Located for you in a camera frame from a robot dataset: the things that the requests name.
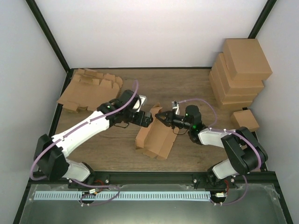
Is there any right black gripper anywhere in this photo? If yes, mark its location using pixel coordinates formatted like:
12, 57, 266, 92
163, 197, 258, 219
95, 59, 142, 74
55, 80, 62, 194
156, 110, 192, 130

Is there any brown cardboard box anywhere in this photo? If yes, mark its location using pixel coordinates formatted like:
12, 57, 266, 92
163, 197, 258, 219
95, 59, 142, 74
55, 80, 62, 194
135, 103, 177, 160
230, 109, 260, 132

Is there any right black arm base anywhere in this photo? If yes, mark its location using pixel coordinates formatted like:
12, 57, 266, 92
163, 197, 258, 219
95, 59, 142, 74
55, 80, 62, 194
192, 168, 233, 190

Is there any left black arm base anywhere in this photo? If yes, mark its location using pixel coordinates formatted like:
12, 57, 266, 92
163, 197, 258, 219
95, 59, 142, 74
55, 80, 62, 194
63, 162, 109, 189

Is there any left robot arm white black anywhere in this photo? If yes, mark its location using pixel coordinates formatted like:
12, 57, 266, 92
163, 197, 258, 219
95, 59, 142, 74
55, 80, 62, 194
34, 90, 153, 189

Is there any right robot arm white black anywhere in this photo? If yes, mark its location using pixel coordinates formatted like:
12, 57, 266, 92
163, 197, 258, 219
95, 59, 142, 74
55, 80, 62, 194
155, 105, 268, 188

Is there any folded cardboard box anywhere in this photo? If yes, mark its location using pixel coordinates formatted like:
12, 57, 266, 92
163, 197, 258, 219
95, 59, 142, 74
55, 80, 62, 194
212, 53, 264, 95
213, 89, 252, 110
222, 39, 272, 81
209, 72, 257, 103

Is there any bottom folded cardboard box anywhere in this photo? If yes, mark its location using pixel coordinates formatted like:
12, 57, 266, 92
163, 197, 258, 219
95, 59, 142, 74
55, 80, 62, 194
213, 89, 252, 110

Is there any top folded cardboard box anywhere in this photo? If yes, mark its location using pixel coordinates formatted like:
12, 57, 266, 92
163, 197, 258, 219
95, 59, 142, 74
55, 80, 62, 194
222, 39, 272, 81

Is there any stack of flat cardboard blanks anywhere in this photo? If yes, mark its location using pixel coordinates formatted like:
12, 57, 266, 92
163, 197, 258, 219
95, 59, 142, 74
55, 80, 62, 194
57, 69, 123, 112

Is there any clear acrylic plate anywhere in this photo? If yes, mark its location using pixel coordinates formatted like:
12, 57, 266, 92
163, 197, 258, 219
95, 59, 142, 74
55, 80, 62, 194
20, 184, 286, 224

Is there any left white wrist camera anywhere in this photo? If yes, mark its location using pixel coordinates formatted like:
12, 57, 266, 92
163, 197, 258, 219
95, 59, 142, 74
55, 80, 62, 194
133, 95, 147, 112

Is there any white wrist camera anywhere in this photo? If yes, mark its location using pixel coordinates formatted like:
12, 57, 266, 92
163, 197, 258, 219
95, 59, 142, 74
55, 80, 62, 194
133, 95, 147, 112
171, 101, 180, 115

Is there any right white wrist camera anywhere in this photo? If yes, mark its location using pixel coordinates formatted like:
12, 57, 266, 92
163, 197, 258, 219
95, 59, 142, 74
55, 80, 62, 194
171, 101, 180, 115

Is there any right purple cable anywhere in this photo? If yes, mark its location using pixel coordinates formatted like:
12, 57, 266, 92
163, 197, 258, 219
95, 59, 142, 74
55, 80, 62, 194
178, 98, 262, 206

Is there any purple cable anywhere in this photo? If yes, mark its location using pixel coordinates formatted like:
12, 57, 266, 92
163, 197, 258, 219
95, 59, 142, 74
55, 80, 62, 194
30, 80, 139, 206
178, 98, 262, 206

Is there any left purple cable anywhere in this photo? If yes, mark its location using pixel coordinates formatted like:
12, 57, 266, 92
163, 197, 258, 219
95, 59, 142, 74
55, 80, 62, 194
30, 80, 139, 206

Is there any black aluminium frame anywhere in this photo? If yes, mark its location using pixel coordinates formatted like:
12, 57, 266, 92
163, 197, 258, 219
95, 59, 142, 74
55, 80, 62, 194
13, 0, 293, 224

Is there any light blue slotted cable duct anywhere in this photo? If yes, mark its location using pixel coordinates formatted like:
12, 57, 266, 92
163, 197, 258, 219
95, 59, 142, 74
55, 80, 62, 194
33, 191, 211, 201

